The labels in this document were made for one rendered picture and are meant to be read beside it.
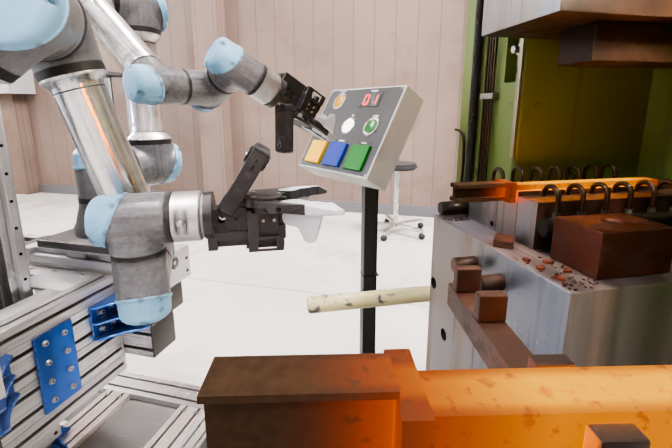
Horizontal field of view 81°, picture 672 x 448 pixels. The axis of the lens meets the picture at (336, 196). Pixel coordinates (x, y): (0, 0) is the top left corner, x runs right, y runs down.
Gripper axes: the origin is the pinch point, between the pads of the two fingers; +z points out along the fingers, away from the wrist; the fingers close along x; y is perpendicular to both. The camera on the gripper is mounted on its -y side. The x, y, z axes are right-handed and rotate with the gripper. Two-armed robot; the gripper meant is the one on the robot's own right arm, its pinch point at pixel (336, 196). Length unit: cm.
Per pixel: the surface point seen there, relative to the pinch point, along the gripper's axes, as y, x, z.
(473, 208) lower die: 6.2, -10.6, 30.7
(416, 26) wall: -96, -335, 150
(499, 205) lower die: 3.5, -2.1, 30.7
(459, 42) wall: -79, -317, 188
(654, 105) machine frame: -14, -17, 79
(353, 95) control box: -18, -61, 18
